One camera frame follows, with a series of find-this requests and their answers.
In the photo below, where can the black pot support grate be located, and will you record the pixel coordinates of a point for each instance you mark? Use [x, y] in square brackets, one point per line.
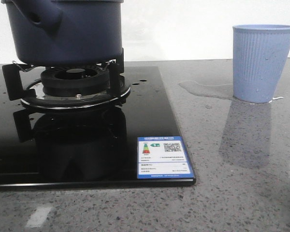
[33, 95]

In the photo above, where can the black glass gas stove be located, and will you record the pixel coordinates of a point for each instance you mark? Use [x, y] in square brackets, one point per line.
[93, 148]

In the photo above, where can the light blue ribbed cup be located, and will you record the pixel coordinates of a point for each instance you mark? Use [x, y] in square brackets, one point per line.
[260, 52]

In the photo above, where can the spilled water puddle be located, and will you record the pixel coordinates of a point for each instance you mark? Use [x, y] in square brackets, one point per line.
[224, 91]

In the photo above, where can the dark blue cooking pot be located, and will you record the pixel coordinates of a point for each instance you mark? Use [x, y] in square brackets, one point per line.
[65, 32]

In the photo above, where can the black burner head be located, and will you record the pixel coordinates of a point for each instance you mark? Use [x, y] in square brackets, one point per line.
[70, 81]

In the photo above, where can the blue energy label sticker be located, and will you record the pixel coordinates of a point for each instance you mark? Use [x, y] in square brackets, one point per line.
[162, 157]

